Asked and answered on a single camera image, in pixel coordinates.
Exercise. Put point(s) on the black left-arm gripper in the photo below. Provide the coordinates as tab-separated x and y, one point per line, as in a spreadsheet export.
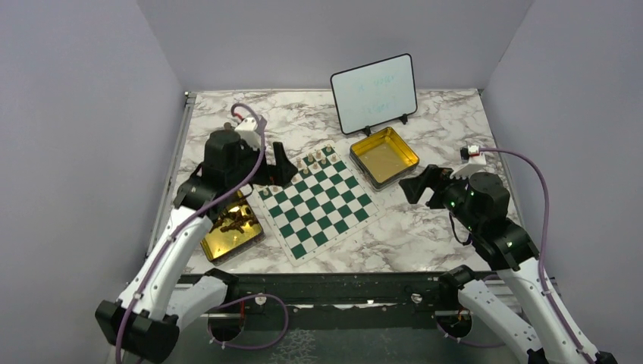
278	174

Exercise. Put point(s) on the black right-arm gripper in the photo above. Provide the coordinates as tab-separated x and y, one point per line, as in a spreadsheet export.
435	177

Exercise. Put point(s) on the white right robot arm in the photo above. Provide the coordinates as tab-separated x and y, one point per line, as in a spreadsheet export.
480	203

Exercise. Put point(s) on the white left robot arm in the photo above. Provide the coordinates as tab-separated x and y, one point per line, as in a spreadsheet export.
228	164

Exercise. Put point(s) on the gold tin with dark pieces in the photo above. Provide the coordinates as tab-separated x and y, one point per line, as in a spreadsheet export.
236	230

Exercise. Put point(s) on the green white chess mat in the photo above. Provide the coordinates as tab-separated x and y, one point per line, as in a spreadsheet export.
319	210

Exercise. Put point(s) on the gold tin with white pieces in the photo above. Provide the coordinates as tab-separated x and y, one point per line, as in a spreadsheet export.
384	157

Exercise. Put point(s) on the small whiteboard with stand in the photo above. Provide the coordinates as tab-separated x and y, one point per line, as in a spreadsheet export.
375	93

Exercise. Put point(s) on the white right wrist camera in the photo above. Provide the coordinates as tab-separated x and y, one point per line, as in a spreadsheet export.
473	161

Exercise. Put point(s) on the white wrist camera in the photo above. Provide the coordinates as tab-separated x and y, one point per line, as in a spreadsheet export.
248	129
473	161

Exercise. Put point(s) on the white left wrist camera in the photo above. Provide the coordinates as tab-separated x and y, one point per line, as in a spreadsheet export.
248	129

